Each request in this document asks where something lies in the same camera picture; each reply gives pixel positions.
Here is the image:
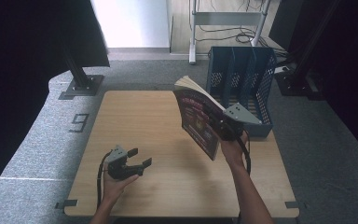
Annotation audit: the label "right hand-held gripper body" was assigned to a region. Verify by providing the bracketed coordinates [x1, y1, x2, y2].
[213, 102, 263, 142]

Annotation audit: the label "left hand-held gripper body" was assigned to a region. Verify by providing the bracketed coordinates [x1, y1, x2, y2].
[106, 145, 145, 181]

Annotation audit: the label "dark purple book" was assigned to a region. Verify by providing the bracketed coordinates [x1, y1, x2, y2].
[172, 75, 228, 162]

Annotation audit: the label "blue perforated file rack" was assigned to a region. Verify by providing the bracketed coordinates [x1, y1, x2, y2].
[206, 46, 278, 139]

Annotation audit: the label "person's left hand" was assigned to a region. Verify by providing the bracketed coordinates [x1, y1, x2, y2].
[101, 172, 140, 205]

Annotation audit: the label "person's right hand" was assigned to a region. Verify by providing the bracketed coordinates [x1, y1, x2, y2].
[219, 130, 251, 168]

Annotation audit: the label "white power strip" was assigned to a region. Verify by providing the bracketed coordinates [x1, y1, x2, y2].
[274, 64, 291, 75]

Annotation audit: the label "black metal stand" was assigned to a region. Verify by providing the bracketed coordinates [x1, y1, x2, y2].
[274, 0, 341, 98]
[58, 46, 105, 101]

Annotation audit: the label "black curtain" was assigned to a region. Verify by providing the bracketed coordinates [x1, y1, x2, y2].
[0, 0, 111, 210]
[268, 0, 358, 166]

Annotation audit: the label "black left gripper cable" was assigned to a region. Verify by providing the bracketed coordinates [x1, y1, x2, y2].
[96, 150, 113, 210]

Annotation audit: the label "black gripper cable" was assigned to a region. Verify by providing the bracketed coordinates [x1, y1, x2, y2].
[236, 135, 253, 175]
[96, 150, 113, 210]

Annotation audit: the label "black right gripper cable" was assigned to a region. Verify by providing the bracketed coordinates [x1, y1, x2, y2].
[236, 135, 253, 175]

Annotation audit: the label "grey table bracket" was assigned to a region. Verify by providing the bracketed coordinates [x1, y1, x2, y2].
[54, 199, 79, 210]
[284, 201, 306, 210]

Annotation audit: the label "black floor cables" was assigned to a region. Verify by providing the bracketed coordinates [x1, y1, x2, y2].
[195, 0, 291, 58]

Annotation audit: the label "white metal frame stand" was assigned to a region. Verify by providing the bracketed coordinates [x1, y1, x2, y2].
[188, 0, 273, 65]

